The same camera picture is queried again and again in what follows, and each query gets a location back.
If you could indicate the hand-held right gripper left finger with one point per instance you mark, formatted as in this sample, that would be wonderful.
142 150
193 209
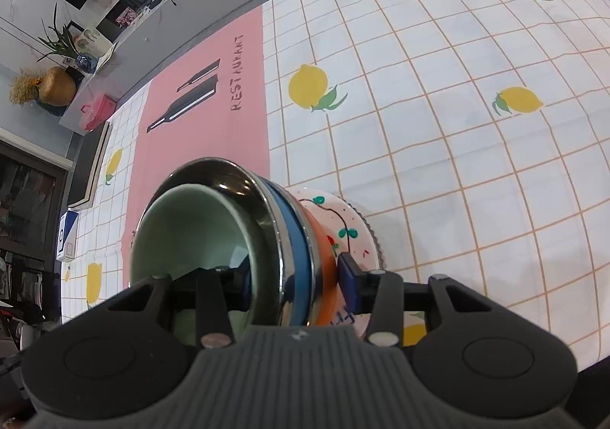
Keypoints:
212 303

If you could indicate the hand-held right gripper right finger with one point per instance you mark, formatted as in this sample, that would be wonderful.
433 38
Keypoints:
350 281

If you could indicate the orange steel bowl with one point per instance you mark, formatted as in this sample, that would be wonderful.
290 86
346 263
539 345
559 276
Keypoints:
321 262

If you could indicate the beaded-rim floral glass plate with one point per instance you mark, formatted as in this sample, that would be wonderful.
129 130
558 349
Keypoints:
376 238

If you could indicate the white fruit-painted plate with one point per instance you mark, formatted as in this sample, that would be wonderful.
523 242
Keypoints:
355 229

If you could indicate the blue steel bowl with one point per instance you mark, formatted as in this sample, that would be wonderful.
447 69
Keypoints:
286 238

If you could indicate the green ceramic bowl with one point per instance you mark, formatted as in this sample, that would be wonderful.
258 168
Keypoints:
200 224

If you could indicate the white and blue box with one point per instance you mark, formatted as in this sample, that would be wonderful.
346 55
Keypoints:
67 236

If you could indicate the lemon checked tablecloth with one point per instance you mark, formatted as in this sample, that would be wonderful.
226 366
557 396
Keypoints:
452 148

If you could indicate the dark glass cabinet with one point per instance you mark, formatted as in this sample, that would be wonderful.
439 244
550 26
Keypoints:
28 219

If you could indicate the pink basket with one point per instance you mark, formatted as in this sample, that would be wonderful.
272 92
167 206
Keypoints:
97 112

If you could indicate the gold vase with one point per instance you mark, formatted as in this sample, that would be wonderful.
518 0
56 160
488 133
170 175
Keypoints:
57 87

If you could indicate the green plant in blue vase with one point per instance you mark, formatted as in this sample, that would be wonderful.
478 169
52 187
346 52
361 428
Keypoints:
86 61

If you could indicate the white printed card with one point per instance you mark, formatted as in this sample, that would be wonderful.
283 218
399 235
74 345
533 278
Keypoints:
97 45

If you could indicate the dried yellow flowers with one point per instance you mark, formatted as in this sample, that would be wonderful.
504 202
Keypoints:
24 88

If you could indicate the pink photo card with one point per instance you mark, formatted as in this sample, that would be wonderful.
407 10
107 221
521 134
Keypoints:
127 17

